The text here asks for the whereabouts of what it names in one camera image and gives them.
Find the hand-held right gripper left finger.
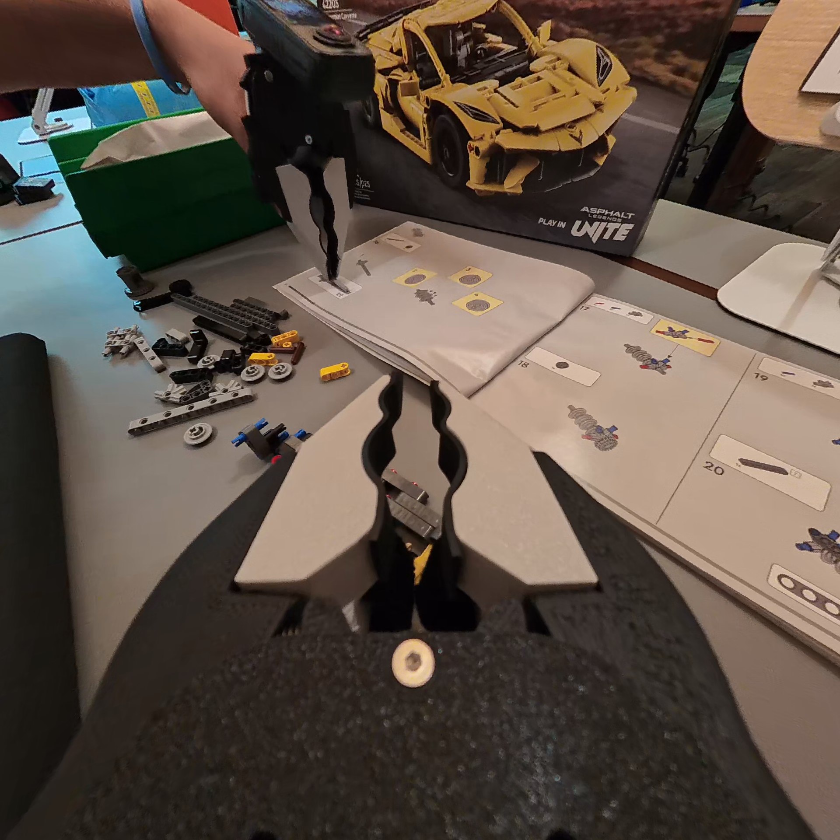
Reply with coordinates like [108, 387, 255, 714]
[233, 371, 404, 611]

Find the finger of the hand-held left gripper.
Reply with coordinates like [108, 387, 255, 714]
[322, 156, 352, 280]
[274, 161, 332, 280]

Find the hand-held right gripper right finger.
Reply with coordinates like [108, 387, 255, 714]
[430, 379, 599, 605]

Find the pile of lego pieces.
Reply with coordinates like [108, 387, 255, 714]
[101, 279, 306, 439]

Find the lego instruction booklet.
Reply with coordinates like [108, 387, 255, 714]
[272, 220, 840, 664]

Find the person's left forearm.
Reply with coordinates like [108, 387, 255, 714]
[0, 0, 173, 94]

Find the small black blue lego assembly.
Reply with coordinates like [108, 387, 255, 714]
[233, 420, 309, 463]

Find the yellow car lego box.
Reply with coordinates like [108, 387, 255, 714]
[348, 0, 742, 257]

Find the person's left hand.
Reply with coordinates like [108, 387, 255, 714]
[146, 0, 258, 155]

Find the green plastic bin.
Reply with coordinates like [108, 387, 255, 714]
[49, 108, 290, 273]

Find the blue wristband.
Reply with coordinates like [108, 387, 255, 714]
[128, 0, 193, 96]

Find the light blue package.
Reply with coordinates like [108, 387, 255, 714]
[80, 79, 198, 129]

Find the white office desk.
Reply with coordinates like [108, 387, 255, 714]
[0, 115, 93, 249]

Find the light wooden side table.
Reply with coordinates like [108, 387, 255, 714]
[742, 0, 840, 153]

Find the printed instruction sheet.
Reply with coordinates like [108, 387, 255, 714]
[801, 39, 840, 96]

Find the white desk mount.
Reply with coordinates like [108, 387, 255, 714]
[18, 88, 74, 140]

